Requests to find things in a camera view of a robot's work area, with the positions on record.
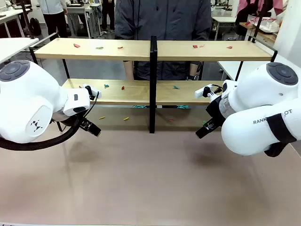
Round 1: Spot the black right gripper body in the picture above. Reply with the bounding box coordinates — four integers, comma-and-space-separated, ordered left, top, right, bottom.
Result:
206, 95, 227, 129

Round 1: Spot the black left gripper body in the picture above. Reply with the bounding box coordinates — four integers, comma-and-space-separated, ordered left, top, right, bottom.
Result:
77, 117, 93, 130

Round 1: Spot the person left forearm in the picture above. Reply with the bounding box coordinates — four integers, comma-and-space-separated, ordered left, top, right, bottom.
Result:
189, 61, 200, 77

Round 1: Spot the person right forearm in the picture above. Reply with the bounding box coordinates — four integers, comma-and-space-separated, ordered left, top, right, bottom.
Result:
124, 60, 135, 81

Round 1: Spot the white side table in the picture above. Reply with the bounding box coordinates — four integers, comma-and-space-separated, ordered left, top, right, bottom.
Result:
0, 37, 40, 64
217, 60, 261, 82

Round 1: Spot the white background desk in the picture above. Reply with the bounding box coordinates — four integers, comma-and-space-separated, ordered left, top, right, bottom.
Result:
211, 16, 237, 41

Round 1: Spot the wooden background table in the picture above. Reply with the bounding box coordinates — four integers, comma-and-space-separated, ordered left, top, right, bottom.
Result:
239, 16, 280, 44

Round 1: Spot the black stand pole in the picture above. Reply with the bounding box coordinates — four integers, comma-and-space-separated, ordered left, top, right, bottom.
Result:
20, 0, 36, 39
254, 9, 265, 43

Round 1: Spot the person in dark jacket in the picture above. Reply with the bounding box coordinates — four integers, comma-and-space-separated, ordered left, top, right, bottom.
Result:
114, 0, 213, 81

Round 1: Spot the black backpack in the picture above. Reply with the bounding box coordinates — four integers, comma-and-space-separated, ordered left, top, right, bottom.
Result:
29, 17, 42, 36

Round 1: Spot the grey background desk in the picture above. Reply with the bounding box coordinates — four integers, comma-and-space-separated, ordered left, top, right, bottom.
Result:
65, 1, 104, 39

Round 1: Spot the bystander in pink top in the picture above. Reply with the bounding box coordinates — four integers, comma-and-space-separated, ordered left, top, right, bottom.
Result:
236, 0, 289, 35

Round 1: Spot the bystander in white top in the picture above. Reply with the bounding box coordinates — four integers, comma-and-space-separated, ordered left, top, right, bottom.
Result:
38, 0, 69, 39

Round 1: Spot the bystander in black trousers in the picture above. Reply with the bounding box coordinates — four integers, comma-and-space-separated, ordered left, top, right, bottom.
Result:
101, 0, 116, 32

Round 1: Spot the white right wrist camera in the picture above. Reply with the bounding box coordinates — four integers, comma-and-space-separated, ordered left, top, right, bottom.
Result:
194, 84, 223, 99

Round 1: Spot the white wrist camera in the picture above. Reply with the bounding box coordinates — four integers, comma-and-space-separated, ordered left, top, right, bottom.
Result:
194, 84, 223, 99
81, 84, 103, 100

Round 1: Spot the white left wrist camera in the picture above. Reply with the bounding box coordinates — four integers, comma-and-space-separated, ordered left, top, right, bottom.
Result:
81, 84, 103, 100

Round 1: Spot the black braided cable bundle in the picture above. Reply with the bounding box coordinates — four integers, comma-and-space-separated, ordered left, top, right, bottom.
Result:
0, 115, 80, 152

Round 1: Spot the black strap on arm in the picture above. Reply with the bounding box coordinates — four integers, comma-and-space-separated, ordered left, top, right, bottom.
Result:
264, 112, 298, 158

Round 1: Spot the wooden shelf black frame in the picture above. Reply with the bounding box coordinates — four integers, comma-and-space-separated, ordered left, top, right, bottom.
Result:
28, 35, 278, 134

